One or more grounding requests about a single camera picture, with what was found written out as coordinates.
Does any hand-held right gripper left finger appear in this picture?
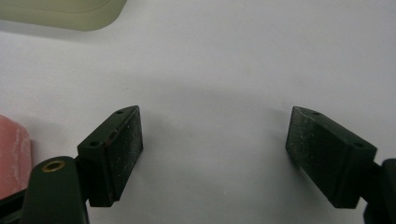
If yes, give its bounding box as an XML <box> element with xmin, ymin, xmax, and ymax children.
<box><xmin>77</xmin><ymin>105</ymin><xmax>145</xmax><ymax>208</ymax></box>

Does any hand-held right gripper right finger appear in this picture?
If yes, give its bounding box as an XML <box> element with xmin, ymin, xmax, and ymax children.
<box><xmin>285</xmin><ymin>105</ymin><xmax>378</xmax><ymax>209</ymax></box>

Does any pink soft object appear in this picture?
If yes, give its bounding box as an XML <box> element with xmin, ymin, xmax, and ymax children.
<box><xmin>0</xmin><ymin>114</ymin><xmax>33</xmax><ymax>201</ymax></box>

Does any pale green plastic tray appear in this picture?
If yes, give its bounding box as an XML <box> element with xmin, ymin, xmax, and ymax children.
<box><xmin>0</xmin><ymin>0</ymin><xmax>128</xmax><ymax>32</ymax></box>

